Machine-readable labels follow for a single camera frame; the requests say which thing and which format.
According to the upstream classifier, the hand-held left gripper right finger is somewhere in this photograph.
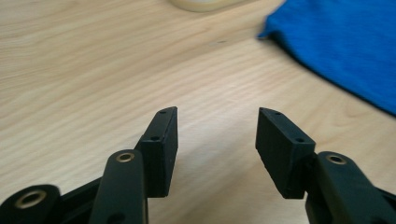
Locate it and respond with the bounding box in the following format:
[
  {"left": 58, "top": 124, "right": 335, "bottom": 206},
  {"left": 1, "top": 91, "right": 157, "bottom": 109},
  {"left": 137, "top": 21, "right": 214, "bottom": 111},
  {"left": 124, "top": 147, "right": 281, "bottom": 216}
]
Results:
[{"left": 255, "top": 106, "right": 317, "bottom": 200}]

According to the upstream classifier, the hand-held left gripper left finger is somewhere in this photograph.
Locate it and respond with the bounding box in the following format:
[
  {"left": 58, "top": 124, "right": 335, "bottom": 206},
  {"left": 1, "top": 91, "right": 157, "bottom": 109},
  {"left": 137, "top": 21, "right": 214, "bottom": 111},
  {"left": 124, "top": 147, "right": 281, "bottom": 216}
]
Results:
[{"left": 134, "top": 105, "right": 179, "bottom": 199}]

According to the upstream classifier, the blue cloth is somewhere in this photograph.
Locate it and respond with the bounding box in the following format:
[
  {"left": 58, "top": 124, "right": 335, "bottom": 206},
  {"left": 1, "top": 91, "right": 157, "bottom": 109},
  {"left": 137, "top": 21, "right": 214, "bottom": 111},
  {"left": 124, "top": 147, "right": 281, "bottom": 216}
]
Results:
[{"left": 257, "top": 0, "right": 396, "bottom": 117}]

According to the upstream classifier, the cream round container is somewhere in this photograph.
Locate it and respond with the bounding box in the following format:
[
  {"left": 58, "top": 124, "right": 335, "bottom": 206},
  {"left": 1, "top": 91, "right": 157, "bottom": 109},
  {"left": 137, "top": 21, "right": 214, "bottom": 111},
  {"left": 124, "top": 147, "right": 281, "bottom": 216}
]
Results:
[{"left": 169, "top": 0, "right": 247, "bottom": 13}]

